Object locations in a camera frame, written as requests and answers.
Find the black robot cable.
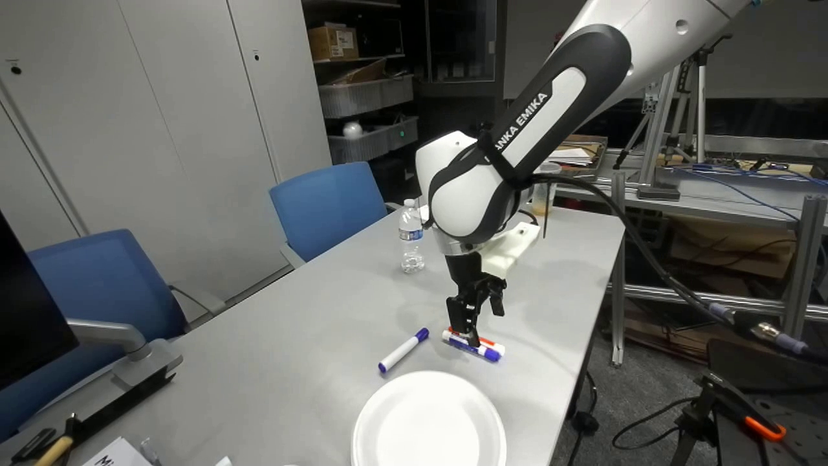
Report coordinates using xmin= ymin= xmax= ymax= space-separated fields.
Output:
xmin=508 ymin=172 xmax=828 ymax=360

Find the printed paper sheet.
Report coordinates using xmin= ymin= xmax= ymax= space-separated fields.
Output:
xmin=81 ymin=436 xmax=154 ymax=466

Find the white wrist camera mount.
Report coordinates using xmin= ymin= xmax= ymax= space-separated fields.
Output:
xmin=476 ymin=218 xmax=544 ymax=279

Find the white cabinet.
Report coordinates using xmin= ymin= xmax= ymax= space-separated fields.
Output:
xmin=0 ymin=0 xmax=333 ymax=305

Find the aluminium bench leg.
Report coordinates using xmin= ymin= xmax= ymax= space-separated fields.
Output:
xmin=779 ymin=193 xmax=828 ymax=360

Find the cardboard box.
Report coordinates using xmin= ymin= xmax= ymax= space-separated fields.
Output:
xmin=308 ymin=20 xmax=361 ymax=63

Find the white marker blue cap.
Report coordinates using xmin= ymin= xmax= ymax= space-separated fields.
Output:
xmin=376 ymin=326 xmax=433 ymax=379

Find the clear plastic water bottle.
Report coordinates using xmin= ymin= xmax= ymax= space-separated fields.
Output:
xmin=396 ymin=196 xmax=429 ymax=274

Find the black monitor clamp base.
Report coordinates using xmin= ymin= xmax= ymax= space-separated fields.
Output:
xmin=63 ymin=360 xmax=180 ymax=446

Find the black tripod orange handle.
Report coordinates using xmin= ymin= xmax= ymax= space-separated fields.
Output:
xmin=610 ymin=371 xmax=793 ymax=466

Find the small blue chair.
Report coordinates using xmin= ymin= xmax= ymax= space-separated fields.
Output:
xmin=266 ymin=160 xmax=388 ymax=265

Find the white round plate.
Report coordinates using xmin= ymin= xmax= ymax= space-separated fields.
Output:
xmin=350 ymin=369 xmax=509 ymax=466

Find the black monitor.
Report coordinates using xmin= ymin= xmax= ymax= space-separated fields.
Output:
xmin=0 ymin=209 xmax=81 ymax=391

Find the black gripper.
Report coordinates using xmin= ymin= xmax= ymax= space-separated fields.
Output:
xmin=440 ymin=244 xmax=509 ymax=348

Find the grey camera tripod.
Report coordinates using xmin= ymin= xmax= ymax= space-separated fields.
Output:
xmin=613 ymin=33 xmax=736 ymax=174

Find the short blue marker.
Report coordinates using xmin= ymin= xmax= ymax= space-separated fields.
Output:
xmin=440 ymin=334 xmax=506 ymax=366

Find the aluminium frame post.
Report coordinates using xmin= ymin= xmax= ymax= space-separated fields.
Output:
xmin=635 ymin=63 xmax=694 ymax=203

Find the large blue chair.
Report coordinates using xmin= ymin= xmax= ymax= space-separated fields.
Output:
xmin=0 ymin=229 xmax=191 ymax=444

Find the cluttered workbench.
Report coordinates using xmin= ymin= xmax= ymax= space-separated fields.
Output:
xmin=552 ymin=127 xmax=828 ymax=229

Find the wooden handled hammer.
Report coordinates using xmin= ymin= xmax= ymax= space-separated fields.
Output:
xmin=11 ymin=413 xmax=82 ymax=466

